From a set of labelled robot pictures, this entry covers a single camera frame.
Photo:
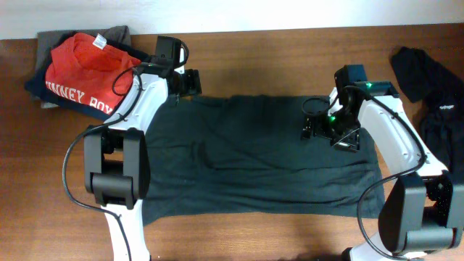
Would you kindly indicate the folded grey t-shirt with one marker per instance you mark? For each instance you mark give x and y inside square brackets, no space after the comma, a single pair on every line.
[47,40]

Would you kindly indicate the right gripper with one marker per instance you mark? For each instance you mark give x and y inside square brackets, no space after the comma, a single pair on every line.
[348,142]

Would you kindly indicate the folded navy t-shirt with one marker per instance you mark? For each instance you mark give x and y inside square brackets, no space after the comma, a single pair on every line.
[36,86]

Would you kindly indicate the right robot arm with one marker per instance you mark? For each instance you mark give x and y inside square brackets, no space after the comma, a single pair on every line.
[423,214]

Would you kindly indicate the black clothes pile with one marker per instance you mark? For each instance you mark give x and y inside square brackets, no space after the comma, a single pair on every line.
[423,79]

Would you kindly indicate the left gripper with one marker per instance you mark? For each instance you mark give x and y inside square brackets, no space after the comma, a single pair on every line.
[193,83]

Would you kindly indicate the folded orange t-shirt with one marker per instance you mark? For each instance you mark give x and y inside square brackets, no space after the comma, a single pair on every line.
[86,72]

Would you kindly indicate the dark green t-shirt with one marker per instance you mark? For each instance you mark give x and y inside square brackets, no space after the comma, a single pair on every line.
[246,154]

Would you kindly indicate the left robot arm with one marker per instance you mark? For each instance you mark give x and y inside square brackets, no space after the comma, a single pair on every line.
[116,160]

